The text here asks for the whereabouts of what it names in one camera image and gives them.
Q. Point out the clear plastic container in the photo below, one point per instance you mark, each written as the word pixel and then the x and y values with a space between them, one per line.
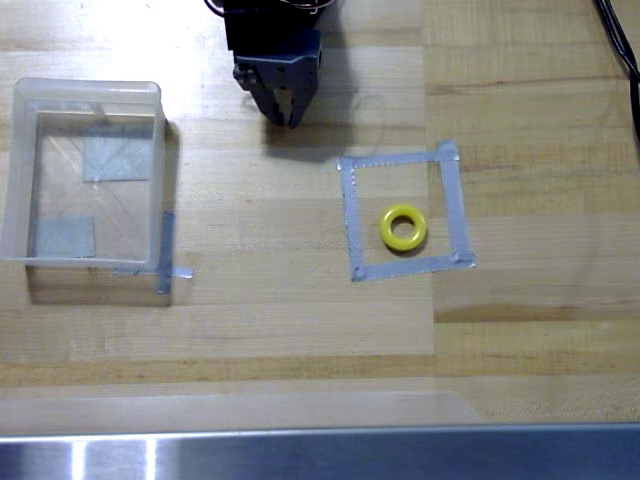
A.
pixel 20 165

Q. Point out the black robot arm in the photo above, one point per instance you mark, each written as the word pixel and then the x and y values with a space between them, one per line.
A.
pixel 265 25

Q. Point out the blue-grey gripper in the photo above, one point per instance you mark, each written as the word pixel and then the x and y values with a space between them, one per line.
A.
pixel 278 76

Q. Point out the metal table edge rail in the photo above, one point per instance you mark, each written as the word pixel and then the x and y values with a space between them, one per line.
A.
pixel 350 455

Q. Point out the grey tape patch large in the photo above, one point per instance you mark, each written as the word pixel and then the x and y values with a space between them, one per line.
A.
pixel 117 155

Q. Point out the grey tape patch small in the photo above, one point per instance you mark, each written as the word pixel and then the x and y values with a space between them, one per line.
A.
pixel 65 237

